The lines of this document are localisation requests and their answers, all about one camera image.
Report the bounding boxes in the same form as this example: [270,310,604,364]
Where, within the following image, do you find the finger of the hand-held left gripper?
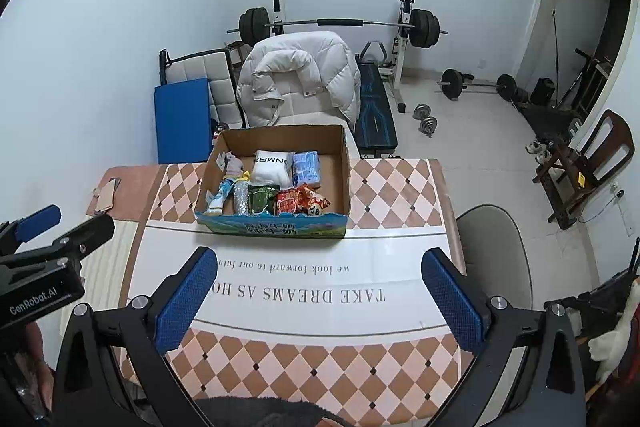
[0,204,62,254]
[0,213,116,281]

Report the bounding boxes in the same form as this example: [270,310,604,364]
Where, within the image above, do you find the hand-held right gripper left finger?
[52,247,219,427]

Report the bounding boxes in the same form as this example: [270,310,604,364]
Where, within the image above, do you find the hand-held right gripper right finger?
[421,248,587,427]

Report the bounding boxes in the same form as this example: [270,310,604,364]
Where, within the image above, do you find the light blue snack packet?
[207,174,239,214]

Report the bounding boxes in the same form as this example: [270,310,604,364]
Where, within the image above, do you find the printed cardboard box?
[194,124,351,239]

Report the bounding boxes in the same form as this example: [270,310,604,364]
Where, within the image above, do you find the green snack packet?
[247,184,279,217]

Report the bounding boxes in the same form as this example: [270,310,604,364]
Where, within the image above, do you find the red snack packet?
[275,188,306,216]

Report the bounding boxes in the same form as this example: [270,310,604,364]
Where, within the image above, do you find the white tissue packet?
[250,150,294,188]

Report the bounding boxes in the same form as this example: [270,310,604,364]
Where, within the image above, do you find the orange snack packet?
[300,183,332,214]

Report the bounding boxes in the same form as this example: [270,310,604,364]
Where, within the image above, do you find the blue tissue pack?
[291,150,321,188]

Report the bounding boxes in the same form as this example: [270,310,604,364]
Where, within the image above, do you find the person's left hand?
[22,322,55,414]

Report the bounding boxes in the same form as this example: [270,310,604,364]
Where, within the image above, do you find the cream ribbed mat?
[60,217,134,344]

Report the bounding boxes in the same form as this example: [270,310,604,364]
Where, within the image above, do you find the cardboard scrap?
[91,178,123,214]

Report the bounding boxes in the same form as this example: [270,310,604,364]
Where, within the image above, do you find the grey plastic chair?
[456,204,534,304]

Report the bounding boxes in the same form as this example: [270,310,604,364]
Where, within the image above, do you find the checkered tablecloth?
[120,158,476,426]

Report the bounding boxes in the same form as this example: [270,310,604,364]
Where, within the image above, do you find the blue exercise mat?
[153,78,213,165]

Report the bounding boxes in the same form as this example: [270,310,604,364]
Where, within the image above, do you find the white goose plush toy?
[587,277,640,386]

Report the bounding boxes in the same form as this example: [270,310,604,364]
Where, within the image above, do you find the black blue weight bench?
[355,41,400,158]

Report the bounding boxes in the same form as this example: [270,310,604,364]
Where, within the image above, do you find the beige padded cushion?
[159,48,249,132]

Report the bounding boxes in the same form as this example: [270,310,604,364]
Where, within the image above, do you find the black treadmill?
[515,99,584,144]

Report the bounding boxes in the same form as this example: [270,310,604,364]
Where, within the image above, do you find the small black barbell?
[436,68,518,103]

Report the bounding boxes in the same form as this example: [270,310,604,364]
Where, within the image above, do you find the brown wooden chair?
[531,109,636,230]

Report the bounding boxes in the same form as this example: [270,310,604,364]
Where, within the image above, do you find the black speaker box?
[530,78,556,106]

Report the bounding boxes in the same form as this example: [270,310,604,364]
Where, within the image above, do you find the white barbell rack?
[269,0,419,114]

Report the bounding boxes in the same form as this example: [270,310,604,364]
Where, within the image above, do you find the black exercise machine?
[555,49,614,112]

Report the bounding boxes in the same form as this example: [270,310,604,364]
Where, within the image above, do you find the white puffer jacket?
[236,31,362,130]

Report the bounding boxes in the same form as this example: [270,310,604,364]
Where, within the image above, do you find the black barbell with bar pad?
[226,7,449,49]

